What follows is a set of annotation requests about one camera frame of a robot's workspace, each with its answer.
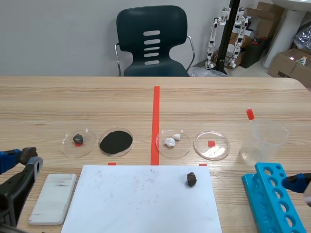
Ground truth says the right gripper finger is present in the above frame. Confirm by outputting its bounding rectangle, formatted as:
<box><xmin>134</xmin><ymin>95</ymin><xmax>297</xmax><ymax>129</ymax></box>
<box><xmin>304</xmin><ymin>180</ymin><xmax>311</xmax><ymax>207</ymax></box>
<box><xmin>281</xmin><ymin>172</ymin><xmax>311</xmax><ymax>194</ymax></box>

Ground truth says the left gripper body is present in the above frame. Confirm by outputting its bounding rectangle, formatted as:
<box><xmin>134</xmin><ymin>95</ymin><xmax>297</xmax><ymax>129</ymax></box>
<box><xmin>0</xmin><ymin>191</ymin><xmax>25</xmax><ymax>229</ymax></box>

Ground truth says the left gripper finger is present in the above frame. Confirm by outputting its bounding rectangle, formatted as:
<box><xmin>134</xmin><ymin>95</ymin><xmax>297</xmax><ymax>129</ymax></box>
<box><xmin>0</xmin><ymin>156</ymin><xmax>44</xmax><ymax>202</ymax></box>
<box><xmin>0</xmin><ymin>149</ymin><xmax>22</xmax><ymax>175</ymax></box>

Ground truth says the small dark brown stone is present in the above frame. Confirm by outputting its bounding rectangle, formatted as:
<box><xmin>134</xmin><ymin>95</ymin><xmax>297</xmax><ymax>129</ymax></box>
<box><xmin>18</xmin><ymin>147</ymin><xmax>39</xmax><ymax>166</ymax></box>
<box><xmin>186</xmin><ymin>172</ymin><xmax>198</xmax><ymax>188</ymax></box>

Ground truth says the small white tile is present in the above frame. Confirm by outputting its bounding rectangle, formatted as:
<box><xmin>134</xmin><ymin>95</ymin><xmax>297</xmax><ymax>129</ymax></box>
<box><xmin>28</xmin><ymin>173</ymin><xmax>78</xmax><ymax>225</ymax></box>

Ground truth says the turquoise rack with round holes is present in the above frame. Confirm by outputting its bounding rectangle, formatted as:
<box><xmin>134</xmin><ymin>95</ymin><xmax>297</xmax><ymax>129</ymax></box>
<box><xmin>241</xmin><ymin>162</ymin><xmax>308</xmax><ymax>233</ymax></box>

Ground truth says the clear plastic beaker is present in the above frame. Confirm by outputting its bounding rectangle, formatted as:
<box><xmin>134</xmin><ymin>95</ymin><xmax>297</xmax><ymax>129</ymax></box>
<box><xmin>239</xmin><ymin>118</ymin><xmax>291</xmax><ymax>166</ymax></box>

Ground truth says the clear glass dish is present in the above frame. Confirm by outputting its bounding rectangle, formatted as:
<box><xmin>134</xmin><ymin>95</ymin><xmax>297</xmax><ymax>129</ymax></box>
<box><xmin>193</xmin><ymin>131</ymin><xmax>231</xmax><ymax>161</ymax></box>
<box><xmin>155</xmin><ymin>129</ymin><xmax>191</xmax><ymax>159</ymax></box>
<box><xmin>61</xmin><ymin>130</ymin><xmax>97</xmax><ymax>158</ymax></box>

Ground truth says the glass dish with black powder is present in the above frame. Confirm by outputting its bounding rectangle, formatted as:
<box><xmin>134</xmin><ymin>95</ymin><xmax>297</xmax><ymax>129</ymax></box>
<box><xmin>98</xmin><ymin>128</ymin><xmax>134</xmax><ymax>156</ymax></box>

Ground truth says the white sheet of paper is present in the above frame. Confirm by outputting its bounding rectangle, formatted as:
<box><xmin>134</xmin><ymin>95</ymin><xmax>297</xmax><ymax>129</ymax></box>
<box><xmin>60</xmin><ymin>165</ymin><xmax>223</xmax><ymax>233</ymax></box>

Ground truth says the open brown cardboard box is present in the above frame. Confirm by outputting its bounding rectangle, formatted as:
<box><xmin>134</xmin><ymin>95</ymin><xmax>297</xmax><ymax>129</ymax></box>
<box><xmin>267</xmin><ymin>47</ymin><xmax>311</xmax><ymax>79</ymax></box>

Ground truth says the dark green canister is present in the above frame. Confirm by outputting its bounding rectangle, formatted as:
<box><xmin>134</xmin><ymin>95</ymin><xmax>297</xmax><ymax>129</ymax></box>
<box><xmin>240</xmin><ymin>37</ymin><xmax>269</xmax><ymax>69</ymax></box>

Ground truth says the clear plastic bag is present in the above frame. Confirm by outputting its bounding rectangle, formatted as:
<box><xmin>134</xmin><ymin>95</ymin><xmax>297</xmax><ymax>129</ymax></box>
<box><xmin>188</xmin><ymin>66</ymin><xmax>229</xmax><ymax>78</ymax></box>

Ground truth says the black metal pole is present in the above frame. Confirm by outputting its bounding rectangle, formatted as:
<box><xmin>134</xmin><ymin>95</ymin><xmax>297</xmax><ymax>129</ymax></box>
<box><xmin>216</xmin><ymin>0</ymin><xmax>241</xmax><ymax>74</ymax></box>

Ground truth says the dark blue chair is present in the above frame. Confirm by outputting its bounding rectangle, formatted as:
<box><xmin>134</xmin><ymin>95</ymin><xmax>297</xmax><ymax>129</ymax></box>
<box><xmin>114</xmin><ymin>5</ymin><xmax>196</xmax><ymax>77</ymax></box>

